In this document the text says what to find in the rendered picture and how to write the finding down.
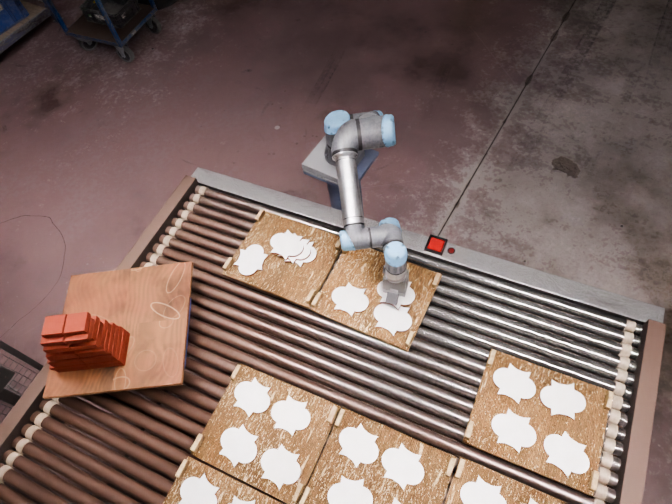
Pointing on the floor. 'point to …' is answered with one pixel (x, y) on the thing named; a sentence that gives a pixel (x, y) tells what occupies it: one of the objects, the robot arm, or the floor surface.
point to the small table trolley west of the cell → (90, 33)
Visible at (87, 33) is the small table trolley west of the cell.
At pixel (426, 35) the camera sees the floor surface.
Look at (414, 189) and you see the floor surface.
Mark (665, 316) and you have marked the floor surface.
